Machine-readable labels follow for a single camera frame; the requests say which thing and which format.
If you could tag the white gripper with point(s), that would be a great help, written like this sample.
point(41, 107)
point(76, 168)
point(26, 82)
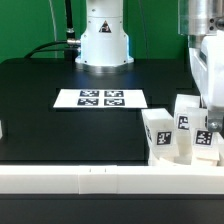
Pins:
point(207, 68)

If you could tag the white round stool seat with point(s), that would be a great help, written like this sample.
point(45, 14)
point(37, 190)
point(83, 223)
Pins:
point(195, 158)

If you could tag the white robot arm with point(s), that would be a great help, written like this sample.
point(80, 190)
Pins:
point(105, 47)

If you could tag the white marker sheet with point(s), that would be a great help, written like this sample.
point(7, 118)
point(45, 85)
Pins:
point(100, 98)

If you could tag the white front fence bar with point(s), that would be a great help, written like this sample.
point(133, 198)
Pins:
point(30, 179)

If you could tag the white block at left edge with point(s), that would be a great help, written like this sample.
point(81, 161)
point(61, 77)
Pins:
point(1, 134)

